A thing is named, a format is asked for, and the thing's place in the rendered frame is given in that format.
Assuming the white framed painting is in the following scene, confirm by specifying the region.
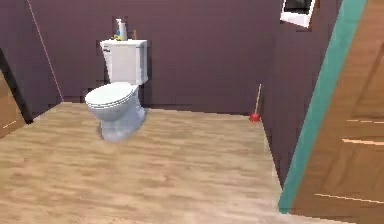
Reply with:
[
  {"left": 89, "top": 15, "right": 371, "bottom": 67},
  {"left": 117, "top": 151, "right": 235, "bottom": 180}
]
[{"left": 279, "top": 0, "right": 317, "bottom": 29}]

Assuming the white toilet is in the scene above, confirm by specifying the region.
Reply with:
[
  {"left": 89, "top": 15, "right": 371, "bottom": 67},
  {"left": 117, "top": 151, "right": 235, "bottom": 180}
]
[{"left": 84, "top": 39, "right": 149, "bottom": 143}]

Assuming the white spray bottle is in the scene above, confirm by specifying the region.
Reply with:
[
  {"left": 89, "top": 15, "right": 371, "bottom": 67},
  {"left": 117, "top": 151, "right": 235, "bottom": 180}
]
[{"left": 115, "top": 18, "right": 129, "bottom": 42}]

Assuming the brown wooden room door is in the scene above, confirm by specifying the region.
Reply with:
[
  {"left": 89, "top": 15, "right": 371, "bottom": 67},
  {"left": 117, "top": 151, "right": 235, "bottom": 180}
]
[{"left": 277, "top": 0, "right": 384, "bottom": 224}]

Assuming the brown wooden cabinet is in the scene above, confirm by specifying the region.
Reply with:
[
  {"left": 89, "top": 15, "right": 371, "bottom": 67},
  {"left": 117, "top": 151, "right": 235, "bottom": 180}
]
[{"left": 0, "top": 48, "right": 34, "bottom": 140}]

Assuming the red plunger wooden handle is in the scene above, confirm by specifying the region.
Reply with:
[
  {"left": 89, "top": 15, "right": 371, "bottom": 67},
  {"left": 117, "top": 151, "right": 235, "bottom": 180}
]
[{"left": 249, "top": 83, "right": 263, "bottom": 123}]

